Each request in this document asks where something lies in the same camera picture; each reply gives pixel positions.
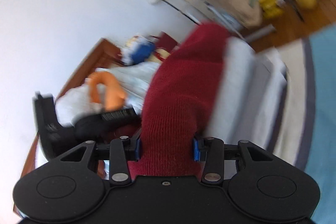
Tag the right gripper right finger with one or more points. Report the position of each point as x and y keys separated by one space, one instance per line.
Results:
x=210 y=151

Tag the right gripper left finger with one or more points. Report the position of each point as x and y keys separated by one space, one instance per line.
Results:
x=123 y=150

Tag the red knit cardigan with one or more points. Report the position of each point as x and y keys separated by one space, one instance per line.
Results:
x=179 y=102

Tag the light grey folded garment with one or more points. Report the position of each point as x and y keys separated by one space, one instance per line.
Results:
x=239 y=61

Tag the white fluffy blanket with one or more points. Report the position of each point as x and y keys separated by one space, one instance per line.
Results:
x=75 y=104

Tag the orange plush toy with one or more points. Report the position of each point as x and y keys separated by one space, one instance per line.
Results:
x=115 y=95

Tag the light blue quilted pillow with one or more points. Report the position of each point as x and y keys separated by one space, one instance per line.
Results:
x=135 y=80

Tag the white folded garment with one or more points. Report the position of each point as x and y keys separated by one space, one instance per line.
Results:
x=266 y=115

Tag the striped blue bed sheet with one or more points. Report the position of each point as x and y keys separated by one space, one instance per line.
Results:
x=307 y=131

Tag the wooden headboard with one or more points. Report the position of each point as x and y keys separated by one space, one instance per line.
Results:
x=102 y=55

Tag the blue white plush toy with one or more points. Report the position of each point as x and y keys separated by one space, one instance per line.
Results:
x=137 y=49

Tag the dark red gift bag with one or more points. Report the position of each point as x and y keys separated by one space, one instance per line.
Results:
x=164 y=46

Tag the white rolling side table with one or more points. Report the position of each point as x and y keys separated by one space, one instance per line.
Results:
x=199 y=11

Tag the brown paper bag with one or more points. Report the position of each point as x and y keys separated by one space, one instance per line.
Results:
x=247 y=12

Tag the yellow plastic bag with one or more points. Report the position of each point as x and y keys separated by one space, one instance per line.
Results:
x=270 y=9

